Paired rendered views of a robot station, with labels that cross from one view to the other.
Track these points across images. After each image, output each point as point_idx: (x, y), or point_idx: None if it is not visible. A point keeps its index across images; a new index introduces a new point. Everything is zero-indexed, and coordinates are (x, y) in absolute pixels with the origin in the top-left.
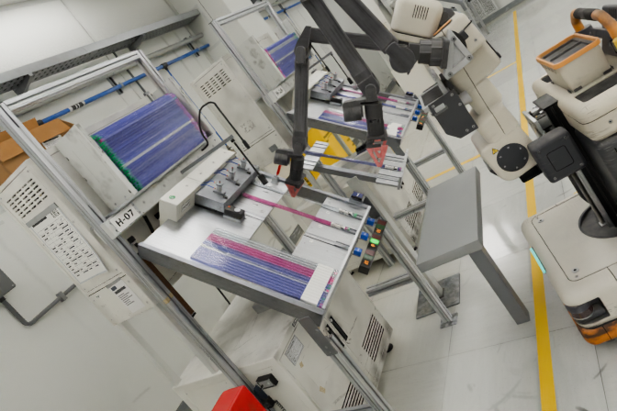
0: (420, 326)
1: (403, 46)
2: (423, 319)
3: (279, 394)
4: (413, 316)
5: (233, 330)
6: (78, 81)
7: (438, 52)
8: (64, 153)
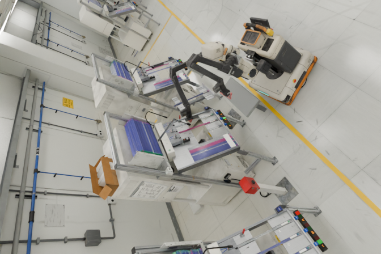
0: (235, 131)
1: (223, 64)
2: (234, 128)
3: (231, 176)
4: (229, 130)
5: (197, 174)
6: (113, 138)
7: (234, 60)
8: (133, 164)
